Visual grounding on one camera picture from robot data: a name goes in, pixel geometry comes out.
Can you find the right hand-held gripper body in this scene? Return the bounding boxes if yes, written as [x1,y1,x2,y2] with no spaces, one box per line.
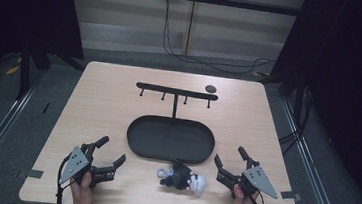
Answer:
[214,155,283,204]

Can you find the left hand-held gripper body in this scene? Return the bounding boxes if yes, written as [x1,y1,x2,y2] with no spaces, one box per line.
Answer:
[59,141,119,191]

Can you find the person's left hand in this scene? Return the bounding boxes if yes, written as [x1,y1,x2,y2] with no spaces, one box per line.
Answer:
[68,170,98,204]

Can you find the black tape strip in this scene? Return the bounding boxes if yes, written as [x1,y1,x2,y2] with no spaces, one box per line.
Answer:
[24,167,45,180]
[279,189,303,202]

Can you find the black hook stand with tray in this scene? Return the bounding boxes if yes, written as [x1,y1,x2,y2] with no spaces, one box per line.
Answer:
[123,80,221,167]

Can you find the small dark round object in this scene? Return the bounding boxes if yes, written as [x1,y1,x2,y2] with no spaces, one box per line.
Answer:
[204,83,218,94]

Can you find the black metal stand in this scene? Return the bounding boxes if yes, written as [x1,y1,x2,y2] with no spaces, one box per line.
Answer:
[15,37,36,102]
[277,71,316,158]

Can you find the yellow object on floor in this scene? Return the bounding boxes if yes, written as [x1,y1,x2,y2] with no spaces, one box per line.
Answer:
[4,55,23,77]

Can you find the dark curtain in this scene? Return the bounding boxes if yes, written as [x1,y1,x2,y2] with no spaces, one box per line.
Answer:
[257,0,362,204]
[0,0,90,120]

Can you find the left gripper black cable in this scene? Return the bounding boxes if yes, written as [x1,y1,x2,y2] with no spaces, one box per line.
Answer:
[55,157,75,204]

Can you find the black and white plush keychain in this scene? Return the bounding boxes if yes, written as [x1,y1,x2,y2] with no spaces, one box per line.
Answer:
[154,156,209,199]

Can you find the long black wall cable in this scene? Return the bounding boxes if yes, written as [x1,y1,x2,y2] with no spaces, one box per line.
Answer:
[158,0,281,79]

